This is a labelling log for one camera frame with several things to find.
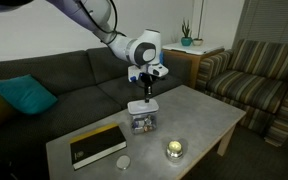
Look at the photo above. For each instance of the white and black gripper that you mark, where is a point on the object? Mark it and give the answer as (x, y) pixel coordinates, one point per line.
(147, 74)

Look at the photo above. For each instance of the white container lid with button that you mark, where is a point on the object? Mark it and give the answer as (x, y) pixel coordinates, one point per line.
(142, 107)

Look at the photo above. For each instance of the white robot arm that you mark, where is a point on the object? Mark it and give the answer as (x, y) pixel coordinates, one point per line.
(143, 52)

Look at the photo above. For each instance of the clear plastic container with candy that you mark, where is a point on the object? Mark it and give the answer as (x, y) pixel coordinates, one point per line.
(143, 123)

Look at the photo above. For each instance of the round glass candle lid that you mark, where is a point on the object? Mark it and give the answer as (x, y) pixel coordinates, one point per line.
(123, 162)

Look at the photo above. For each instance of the grey concrete coffee table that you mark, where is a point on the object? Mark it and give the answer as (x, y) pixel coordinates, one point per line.
(199, 122)

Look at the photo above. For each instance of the blue square cushion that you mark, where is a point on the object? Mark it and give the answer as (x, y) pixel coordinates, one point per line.
(161, 57)

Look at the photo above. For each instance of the wooden side table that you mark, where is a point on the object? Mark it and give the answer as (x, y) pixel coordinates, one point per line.
(185, 66)

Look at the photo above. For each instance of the candle in silver glass jar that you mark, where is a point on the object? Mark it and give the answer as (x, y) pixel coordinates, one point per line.
(174, 151)

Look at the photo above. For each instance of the dark grey fabric sofa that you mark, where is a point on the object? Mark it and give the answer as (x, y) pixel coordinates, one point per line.
(89, 85)

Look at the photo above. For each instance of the teal pot with plant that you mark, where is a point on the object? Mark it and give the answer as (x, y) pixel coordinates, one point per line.
(186, 40)

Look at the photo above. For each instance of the black and yellow book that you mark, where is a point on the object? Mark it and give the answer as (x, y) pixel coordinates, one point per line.
(96, 144)

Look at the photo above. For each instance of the small white plant pot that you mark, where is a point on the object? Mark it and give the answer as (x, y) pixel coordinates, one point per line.
(197, 42)

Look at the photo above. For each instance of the striped armchair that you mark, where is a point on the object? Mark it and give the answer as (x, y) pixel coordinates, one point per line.
(254, 78)

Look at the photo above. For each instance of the teal cushion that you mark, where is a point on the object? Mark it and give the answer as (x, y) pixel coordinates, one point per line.
(27, 95)

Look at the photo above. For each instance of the window blinds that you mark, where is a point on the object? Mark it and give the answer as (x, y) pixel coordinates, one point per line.
(263, 20)

